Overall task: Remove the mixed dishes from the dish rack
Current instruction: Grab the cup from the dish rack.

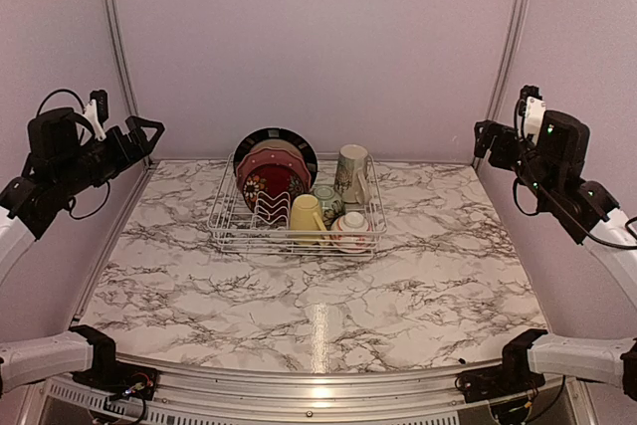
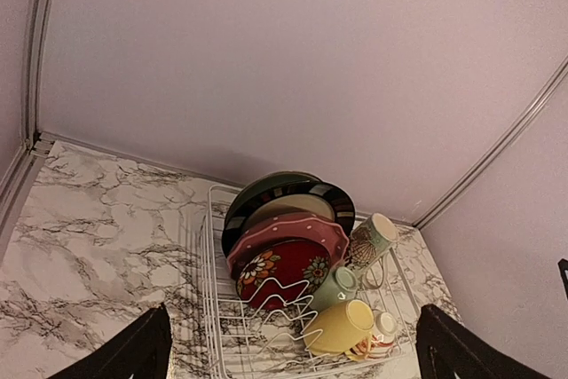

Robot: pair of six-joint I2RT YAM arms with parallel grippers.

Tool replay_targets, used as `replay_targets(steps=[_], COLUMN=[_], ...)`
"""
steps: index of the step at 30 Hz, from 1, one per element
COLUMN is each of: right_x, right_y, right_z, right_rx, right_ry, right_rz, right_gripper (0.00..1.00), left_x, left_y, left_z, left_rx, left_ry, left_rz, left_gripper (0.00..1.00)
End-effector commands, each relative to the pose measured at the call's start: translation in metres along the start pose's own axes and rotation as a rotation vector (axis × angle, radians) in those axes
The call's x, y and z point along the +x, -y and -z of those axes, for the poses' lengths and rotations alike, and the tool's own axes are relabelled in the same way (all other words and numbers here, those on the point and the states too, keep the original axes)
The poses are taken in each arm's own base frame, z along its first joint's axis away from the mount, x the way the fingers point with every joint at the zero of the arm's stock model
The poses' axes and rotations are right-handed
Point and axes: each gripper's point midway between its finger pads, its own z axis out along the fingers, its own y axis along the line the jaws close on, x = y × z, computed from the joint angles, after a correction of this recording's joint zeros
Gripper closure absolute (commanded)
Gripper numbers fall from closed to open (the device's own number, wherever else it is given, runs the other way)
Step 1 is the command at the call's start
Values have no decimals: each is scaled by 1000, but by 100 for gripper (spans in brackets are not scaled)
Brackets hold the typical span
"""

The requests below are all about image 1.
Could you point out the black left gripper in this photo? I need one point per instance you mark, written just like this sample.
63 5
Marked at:
128 152

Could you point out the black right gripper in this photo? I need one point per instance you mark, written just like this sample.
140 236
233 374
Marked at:
485 142

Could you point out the tall seashell ceramic mug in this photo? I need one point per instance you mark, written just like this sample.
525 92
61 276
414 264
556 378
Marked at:
351 177

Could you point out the red floral plate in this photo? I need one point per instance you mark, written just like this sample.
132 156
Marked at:
270 181

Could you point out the yellow ceramic mug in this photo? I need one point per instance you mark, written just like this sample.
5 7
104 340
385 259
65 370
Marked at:
306 225

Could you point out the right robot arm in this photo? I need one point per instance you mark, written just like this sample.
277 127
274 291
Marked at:
550 166

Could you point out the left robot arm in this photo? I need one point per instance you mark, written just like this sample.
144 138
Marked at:
70 152

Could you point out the pink dotted scalloped plate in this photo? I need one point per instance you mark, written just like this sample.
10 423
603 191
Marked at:
272 155

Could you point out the black striped large plate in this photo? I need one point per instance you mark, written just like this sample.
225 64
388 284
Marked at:
278 137

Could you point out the white red patterned bowl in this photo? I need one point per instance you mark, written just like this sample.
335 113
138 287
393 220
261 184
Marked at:
349 233

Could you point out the light green floral bowl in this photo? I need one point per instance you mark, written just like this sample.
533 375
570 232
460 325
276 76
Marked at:
330 202

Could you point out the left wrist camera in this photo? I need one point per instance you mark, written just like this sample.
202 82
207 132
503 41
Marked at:
96 112

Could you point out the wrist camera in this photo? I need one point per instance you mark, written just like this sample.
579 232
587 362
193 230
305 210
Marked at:
530 112
96 112

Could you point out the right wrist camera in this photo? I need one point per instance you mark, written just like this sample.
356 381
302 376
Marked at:
530 112

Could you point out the right aluminium frame post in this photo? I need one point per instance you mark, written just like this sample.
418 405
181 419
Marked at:
512 43

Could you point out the aluminium frame post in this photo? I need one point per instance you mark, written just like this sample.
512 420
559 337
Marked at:
512 43
118 52

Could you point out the left aluminium frame post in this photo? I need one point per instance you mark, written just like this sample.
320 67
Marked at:
118 52

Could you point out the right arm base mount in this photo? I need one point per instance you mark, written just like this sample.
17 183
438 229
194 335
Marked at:
513 375

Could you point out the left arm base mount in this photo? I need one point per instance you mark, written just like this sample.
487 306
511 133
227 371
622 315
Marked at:
106 373

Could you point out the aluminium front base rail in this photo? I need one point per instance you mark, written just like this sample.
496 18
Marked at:
189 394

